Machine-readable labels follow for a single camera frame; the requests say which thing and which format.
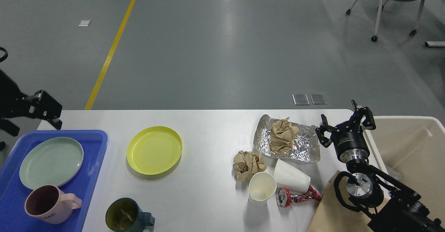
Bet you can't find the crumpled brown paper ball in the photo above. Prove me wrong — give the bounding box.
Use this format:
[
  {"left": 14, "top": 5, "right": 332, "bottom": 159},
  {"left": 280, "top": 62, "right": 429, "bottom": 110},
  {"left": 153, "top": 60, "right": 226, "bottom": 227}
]
[{"left": 232, "top": 151, "right": 267, "bottom": 181}]

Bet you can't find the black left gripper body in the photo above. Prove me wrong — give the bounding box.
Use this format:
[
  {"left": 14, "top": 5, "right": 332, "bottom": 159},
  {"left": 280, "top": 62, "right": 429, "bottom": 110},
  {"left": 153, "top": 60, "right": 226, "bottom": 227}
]
[{"left": 0, "top": 70, "right": 35, "bottom": 121}]

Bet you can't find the yellow plastic plate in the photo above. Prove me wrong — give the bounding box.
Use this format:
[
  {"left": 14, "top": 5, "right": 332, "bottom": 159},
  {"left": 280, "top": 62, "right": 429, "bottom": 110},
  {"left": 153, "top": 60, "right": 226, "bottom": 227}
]
[{"left": 127, "top": 126, "right": 183, "bottom": 175}]

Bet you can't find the crushed red soda can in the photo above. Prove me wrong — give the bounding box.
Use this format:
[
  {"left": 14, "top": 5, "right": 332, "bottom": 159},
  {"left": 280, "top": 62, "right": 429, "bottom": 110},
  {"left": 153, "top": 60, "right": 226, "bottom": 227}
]
[{"left": 276, "top": 185, "right": 323, "bottom": 208}]

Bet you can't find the pink mug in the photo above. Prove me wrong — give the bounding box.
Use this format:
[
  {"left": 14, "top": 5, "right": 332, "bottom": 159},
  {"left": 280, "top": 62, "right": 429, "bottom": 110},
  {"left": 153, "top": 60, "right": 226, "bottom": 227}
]
[{"left": 24, "top": 185, "right": 83, "bottom": 224}]

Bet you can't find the upright white paper cup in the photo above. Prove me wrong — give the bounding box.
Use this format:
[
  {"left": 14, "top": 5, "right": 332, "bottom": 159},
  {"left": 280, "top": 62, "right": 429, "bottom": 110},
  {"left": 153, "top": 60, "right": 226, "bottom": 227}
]
[{"left": 249, "top": 172, "right": 277, "bottom": 207}]

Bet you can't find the pale green plate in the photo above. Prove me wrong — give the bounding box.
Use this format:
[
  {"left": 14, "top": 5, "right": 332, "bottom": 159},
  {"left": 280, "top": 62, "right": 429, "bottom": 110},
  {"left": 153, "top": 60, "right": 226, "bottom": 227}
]
[{"left": 19, "top": 137, "right": 84, "bottom": 190}]

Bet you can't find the tipped white paper cup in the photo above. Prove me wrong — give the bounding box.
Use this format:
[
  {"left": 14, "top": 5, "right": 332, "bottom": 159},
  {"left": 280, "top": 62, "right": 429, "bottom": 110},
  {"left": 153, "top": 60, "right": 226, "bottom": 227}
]
[{"left": 273, "top": 159, "right": 310, "bottom": 193}]

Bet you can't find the blue plastic tray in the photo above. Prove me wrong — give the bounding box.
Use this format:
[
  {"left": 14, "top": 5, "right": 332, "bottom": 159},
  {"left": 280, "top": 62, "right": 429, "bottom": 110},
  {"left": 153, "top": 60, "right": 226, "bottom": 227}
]
[{"left": 0, "top": 130, "right": 108, "bottom": 232}]

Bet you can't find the beige plastic bin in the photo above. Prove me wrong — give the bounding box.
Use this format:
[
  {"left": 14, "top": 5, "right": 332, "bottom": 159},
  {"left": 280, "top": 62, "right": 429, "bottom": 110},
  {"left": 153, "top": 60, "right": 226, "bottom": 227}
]
[{"left": 365, "top": 116, "right": 445, "bottom": 222}]

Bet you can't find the brown paper bag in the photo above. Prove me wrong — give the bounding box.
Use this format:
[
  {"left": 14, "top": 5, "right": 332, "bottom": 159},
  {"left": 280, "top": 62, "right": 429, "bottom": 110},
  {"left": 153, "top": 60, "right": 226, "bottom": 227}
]
[{"left": 307, "top": 171, "right": 372, "bottom": 232}]

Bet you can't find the left metal floor plate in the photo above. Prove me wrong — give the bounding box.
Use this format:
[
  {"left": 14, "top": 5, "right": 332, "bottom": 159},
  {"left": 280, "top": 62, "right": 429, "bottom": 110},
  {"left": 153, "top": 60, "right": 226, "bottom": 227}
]
[{"left": 292, "top": 94, "right": 310, "bottom": 106}]

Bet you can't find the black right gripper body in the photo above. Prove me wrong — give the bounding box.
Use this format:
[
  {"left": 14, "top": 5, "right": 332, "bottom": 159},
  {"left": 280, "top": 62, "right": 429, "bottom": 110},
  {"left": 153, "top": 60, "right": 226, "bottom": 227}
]
[{"left": 330, "top": 123, "right": 370, "bottom": 163}]

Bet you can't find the white floor marker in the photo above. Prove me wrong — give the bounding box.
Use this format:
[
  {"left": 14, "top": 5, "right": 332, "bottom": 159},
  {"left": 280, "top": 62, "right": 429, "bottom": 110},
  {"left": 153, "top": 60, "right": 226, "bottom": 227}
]
[{"left": 78, "top": 20, "right": 91, "bottom": 27}]

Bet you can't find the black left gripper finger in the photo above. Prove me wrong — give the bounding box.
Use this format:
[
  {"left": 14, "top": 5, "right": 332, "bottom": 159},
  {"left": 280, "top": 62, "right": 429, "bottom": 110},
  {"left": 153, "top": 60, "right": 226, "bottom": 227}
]
[
  {"left": 0, "top": 119, "right": 20, "bottom": 136},
  {"left": 26, "top": 90, "right": 62, "bottom": 130}
]

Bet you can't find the crumpled brown paper on foil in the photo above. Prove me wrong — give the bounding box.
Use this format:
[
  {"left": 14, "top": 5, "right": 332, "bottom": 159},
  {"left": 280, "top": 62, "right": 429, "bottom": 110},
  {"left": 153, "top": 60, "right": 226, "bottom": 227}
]
[{"left": 270, "top": 117, "right": 299, "bottom": 155}]

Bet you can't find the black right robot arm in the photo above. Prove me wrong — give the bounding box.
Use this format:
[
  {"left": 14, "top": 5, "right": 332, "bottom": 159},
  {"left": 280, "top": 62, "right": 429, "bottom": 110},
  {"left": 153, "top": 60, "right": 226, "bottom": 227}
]
[{"left": 316, "top": 100, "right": 444, "bottom": 232}]

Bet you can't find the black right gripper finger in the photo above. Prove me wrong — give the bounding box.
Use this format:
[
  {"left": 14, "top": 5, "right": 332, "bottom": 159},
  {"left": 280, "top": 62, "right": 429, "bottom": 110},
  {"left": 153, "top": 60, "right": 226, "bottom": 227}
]
[
  {"left": 348, "top": 100, "right": 376, "bottom": 131},
  {"left": 316, "top": 114, "right": 335, "bottom": 148}
]

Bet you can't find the metal floor plate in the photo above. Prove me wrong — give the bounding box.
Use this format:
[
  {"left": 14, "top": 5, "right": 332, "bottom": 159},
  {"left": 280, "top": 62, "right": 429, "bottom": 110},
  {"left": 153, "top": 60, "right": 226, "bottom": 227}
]
[
  {"left": 310, "top": 94, "right": 327, "bottom": 105},
  {"left": 292, "top": 94, "right": 310, "bottom": 106}
]

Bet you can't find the dark teal mug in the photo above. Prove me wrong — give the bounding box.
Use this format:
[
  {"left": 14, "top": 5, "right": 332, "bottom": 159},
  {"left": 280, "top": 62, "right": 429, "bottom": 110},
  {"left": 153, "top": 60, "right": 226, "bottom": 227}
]
[{"left": 105, "top": 198, "right": 155, "bottom": 232}]

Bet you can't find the crumpled aluminium foil sheet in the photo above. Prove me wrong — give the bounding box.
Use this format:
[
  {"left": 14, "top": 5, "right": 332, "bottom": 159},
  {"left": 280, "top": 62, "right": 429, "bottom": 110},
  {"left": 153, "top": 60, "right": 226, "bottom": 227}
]
[{"left": 253, "top": 114, "right": 321, "bottom": 164}]

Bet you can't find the white bar on floor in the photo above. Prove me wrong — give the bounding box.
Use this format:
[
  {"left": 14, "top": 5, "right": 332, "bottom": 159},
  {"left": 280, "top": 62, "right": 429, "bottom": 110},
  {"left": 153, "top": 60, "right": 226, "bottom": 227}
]
[{"left": 424, "top": 41, "right": 445, "bottom": 48}]

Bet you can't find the right metal floor plate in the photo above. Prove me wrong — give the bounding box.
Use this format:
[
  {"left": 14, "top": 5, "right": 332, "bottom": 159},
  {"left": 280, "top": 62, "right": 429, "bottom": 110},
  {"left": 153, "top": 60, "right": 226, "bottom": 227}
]
[{"left": 310, "top": 94, "right": 327, "bottom": 105}]

